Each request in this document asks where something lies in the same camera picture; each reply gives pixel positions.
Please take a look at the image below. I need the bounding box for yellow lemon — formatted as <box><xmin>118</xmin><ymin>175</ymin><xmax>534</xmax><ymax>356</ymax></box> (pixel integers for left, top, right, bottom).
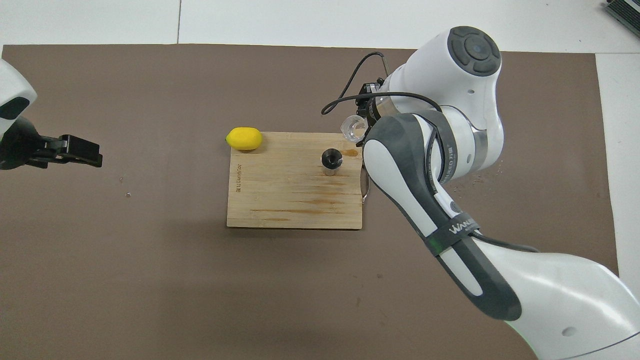
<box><xmin>225</xmin><ymin>127</ymin><xmax>264</xmax><ymax>152</ymax></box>

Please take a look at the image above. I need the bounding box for brown table mat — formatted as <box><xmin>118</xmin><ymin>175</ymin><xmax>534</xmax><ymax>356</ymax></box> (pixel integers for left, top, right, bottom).
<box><xmin>0</xmin><ymin>44</ymin><xmax>630</xmax><ymax>360</ymax></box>

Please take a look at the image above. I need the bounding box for grey ribbed device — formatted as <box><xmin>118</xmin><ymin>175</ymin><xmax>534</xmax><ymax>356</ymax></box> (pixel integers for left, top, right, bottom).
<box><xmin>602</xmin><ymin>0</ymin><xmax>640</xmax><ymax>37</ymax></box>

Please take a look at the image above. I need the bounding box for small clear glass cup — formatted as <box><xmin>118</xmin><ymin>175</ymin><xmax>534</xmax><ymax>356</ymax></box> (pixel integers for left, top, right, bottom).
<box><xmin>341</xmin><ymin>115</ymin><xmax>371</xmax><ymax>142</ymax></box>

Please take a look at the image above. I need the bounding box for steel double jigger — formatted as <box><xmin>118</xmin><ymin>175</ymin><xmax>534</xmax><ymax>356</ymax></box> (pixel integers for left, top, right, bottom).
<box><xmin>320</xmin><ymin>148</ymin><xmax>345</xmax><ymax>177</ymax></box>

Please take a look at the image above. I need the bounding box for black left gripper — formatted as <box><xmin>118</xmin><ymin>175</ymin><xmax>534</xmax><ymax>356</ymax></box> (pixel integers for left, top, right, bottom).
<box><xmin>0</xmin><ymin>117</ymin><xmax>103</xmax><ymax>171</ymax></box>

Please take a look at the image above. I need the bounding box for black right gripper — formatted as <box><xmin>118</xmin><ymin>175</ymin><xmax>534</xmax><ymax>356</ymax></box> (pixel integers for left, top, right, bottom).
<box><xmin>356</xmin><ymin>77</ymin><xmax>386</xmax><ymax>135</ymax></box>

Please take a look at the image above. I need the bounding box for wooden cutting board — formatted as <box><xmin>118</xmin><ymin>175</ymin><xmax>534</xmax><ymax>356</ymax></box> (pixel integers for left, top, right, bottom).
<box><xmin>226</xmin><ymin>132</ymin><xmax>371</xmax><ymax>231</ymax></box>

